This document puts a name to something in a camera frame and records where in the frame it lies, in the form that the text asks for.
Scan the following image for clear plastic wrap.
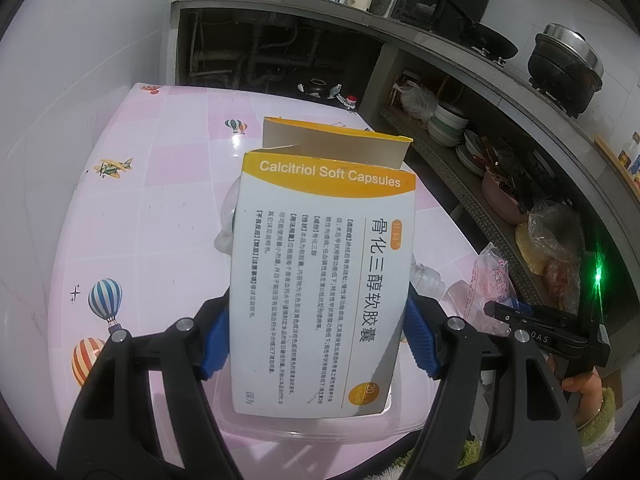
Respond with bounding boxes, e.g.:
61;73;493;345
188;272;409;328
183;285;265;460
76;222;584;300
410;243;518;336

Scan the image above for white orange medicine box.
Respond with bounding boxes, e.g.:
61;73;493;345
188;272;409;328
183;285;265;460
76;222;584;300
229;117;416;419

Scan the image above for kitchen counter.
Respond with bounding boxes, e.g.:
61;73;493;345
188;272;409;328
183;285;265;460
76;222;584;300
174;0;639;246

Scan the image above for person's right hand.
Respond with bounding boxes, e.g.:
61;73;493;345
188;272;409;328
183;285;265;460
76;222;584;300
561;367;603;428

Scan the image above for yellow contents plastic bag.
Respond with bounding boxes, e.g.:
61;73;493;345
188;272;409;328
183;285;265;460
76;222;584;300
515;200;585;314

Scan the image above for clear plastic tray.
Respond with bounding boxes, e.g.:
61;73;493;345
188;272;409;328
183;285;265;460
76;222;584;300
217;176;435;442

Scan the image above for pink basin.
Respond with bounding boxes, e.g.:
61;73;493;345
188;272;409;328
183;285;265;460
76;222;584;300
482;170;528;226

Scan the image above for perforated metal shelf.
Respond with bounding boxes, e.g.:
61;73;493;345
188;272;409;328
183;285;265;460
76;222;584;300
378;105;556;307

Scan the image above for stacked white bowls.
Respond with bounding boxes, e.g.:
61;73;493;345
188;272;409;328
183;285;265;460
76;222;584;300
427;102;469;148

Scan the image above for black cooking pot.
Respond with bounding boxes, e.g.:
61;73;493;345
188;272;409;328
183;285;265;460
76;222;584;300
527;23;604;118

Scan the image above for black wok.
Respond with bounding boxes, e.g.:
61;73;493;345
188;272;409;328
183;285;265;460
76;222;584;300
461;22;518;62

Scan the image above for cooking oil jug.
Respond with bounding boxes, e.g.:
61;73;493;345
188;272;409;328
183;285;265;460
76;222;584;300
328;84;357;110

